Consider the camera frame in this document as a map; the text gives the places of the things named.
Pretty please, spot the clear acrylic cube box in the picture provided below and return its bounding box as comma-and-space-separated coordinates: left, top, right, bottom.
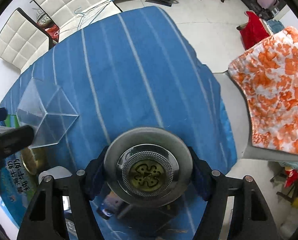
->
16, 78, 78, 148

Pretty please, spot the blue wire hanger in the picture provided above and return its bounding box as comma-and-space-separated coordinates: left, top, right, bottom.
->
53, 0, 116, 38

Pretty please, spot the right white padded chair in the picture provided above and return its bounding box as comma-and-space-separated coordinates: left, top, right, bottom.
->
29, 0, 122, 43

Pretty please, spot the white padded chair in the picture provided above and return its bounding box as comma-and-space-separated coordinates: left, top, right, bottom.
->
0, 8, 55, 73
29, 0, 122, 43

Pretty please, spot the silver round tin can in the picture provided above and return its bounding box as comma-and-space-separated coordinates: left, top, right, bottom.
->
103, 127, 193, 208

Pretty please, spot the gold round tin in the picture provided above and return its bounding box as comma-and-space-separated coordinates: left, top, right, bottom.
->
20, 147, 48, 175

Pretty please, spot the blue striped tablecloth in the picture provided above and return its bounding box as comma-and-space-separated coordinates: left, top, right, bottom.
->
0, 5, 238, 240

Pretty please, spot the left white padded chair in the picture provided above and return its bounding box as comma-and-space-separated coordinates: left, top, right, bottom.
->
0, 8, 55, 73

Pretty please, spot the red cloth bag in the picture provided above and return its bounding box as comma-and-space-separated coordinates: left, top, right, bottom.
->
236, 10, 271, 50

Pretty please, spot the orange white floral cushion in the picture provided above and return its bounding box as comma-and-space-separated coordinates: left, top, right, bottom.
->
228, 26, 298, 154

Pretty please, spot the blue milk carton box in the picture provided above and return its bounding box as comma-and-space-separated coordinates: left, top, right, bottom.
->
0, 114, 41, 228

